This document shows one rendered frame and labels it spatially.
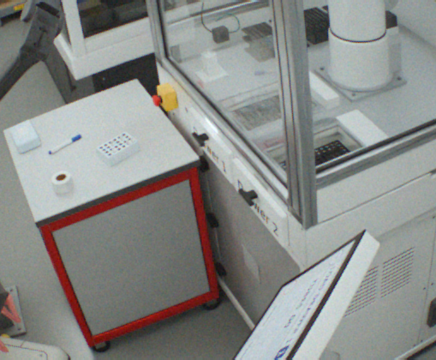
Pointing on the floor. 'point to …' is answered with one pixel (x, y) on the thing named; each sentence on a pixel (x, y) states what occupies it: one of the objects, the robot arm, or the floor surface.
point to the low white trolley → (120, 214)
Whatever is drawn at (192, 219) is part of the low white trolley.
